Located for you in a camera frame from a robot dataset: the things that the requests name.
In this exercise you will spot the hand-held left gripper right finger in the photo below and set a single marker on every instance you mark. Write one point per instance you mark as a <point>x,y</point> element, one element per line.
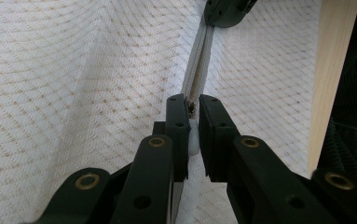
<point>247,180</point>

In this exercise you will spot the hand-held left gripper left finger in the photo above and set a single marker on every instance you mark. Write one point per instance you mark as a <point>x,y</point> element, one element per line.
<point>154,174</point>

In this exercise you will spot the white mesh laundry bag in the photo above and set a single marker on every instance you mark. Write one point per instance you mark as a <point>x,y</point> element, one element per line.
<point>73,87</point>

